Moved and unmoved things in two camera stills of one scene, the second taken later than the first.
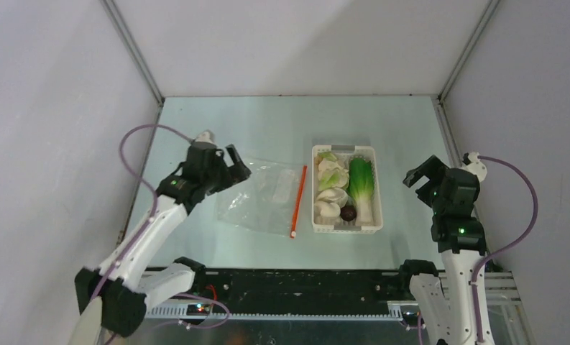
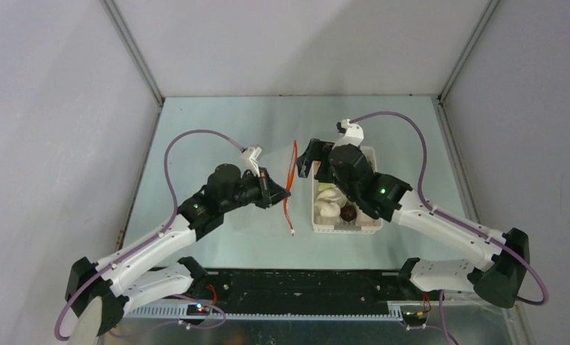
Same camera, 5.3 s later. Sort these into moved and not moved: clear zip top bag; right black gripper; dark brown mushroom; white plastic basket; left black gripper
Moved: left black gripper; clear zip top bag; right black gripper
Not moved: white plastic basket; dark brown mushroom
